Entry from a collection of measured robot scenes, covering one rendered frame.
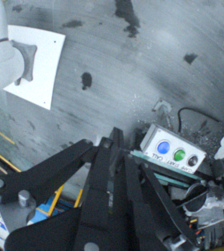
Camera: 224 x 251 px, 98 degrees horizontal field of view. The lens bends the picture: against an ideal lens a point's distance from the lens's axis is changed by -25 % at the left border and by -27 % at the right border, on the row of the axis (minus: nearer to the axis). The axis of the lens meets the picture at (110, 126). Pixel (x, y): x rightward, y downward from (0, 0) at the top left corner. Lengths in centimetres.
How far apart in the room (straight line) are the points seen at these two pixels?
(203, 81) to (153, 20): 29
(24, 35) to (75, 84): 34
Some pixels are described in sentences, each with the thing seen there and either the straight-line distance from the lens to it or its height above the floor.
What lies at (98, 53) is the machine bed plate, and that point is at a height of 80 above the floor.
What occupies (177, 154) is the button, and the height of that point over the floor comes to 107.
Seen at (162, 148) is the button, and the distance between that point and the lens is 30.
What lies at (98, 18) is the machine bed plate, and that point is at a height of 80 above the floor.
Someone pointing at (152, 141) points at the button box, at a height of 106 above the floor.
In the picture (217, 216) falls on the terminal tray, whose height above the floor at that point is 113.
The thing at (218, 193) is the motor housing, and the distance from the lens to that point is 77.
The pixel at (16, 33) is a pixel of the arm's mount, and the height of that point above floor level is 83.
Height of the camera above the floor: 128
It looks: 52 degrees down
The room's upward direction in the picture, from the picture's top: 160 degrees counter-clockwise
